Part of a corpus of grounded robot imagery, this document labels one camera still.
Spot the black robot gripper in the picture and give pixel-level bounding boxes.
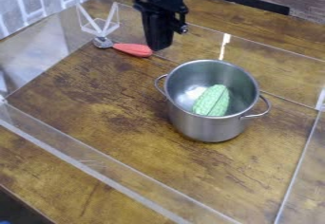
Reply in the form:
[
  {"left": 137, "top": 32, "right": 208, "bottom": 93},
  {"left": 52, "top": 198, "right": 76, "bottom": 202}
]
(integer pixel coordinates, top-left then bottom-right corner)
[{"left": 135, "top": 0, "right": 187, "bottom": 51}]

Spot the pink handled metal spoon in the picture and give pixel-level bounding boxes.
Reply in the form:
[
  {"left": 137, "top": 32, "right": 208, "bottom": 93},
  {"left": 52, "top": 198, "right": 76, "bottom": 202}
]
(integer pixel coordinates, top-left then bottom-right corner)
[{"left": 92, "top": 37, "right": 152, "bottom": 57}]

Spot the stainless steel pot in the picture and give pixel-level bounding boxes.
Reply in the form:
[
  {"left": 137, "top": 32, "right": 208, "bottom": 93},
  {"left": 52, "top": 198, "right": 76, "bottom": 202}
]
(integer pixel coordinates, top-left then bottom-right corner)
[{"left": 153, "top": 60, "right": 271, "bottom": 142}]

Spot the black strip on table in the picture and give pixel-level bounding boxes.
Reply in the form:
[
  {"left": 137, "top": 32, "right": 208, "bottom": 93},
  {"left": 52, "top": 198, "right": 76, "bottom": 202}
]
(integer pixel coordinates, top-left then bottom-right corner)
[{"left": 222, "top": 0, "right": 288, "bottom": 15}]

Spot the green bitter gourd toy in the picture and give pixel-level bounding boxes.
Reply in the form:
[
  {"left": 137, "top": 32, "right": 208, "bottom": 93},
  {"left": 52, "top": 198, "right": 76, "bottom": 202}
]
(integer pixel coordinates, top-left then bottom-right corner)
[{"left": 191, "top": 84, "right": 230, "bottom": 117}]

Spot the clear acrylic barrier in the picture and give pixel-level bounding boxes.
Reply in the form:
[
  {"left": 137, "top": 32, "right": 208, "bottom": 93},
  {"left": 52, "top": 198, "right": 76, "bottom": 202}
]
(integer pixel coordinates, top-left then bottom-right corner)
[{"left": 0, "top": 1, "right": 325, "bottom": 224}]

